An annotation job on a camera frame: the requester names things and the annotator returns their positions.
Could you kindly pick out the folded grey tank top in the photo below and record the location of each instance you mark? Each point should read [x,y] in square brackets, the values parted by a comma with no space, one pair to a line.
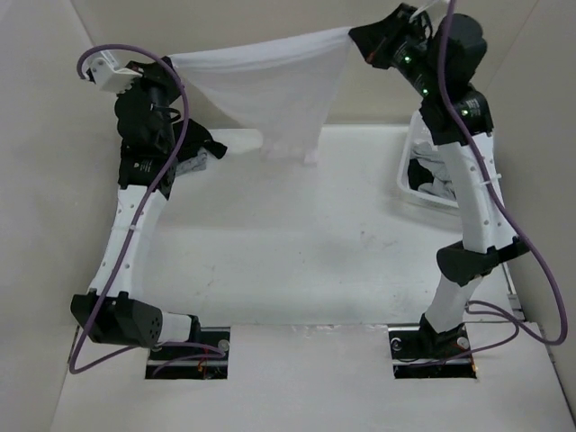
[193,164]

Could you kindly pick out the crumpled grey tank top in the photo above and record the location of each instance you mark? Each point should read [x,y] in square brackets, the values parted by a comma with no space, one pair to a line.
[429,158]

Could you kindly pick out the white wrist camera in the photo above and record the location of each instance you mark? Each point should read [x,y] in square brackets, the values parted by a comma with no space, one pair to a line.
[421,9]
[103,69]

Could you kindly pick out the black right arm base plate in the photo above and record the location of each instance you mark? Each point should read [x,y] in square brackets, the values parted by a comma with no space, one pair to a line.
[417,353]

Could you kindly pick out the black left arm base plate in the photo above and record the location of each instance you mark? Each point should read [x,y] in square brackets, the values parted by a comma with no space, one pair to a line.
[210,361]

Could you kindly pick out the folded black tank top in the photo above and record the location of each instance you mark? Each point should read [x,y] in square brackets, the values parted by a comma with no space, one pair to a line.
[197,137]

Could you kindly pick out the white tank top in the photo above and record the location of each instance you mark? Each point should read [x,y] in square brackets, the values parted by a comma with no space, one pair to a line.
[282,88]

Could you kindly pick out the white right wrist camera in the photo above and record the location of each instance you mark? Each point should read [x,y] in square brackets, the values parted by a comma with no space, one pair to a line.
[421,9]

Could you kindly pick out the white plastic laundry basket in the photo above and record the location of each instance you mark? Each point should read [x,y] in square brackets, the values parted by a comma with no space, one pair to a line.
[418,131]

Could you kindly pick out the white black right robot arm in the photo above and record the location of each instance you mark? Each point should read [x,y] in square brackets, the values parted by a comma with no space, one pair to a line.
[440,64]

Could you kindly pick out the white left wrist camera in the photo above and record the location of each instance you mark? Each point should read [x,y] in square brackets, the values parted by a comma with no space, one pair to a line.
[103,69]

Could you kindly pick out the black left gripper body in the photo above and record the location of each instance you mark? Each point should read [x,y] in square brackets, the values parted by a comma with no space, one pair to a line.
[165,92]

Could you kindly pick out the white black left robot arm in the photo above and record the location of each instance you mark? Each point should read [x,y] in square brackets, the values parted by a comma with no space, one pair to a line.
[112,312]

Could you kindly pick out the crumpled black tank top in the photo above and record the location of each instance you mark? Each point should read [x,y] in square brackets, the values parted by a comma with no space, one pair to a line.
[418,175]

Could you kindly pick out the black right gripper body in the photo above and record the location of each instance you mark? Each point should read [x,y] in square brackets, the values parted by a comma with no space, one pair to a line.
[402,47]

